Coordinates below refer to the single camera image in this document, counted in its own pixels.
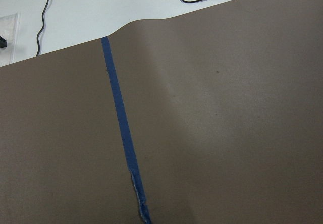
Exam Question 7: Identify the black cable on white table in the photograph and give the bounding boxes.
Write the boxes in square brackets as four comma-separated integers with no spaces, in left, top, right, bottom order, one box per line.
[35,0,52,56]

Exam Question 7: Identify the brown paper table cover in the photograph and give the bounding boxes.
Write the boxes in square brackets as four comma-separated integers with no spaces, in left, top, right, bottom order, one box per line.
[1,0,322,223]

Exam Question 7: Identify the black camera tripod head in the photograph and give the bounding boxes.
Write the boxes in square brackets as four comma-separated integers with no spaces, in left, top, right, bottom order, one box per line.
[0,37,8,48]

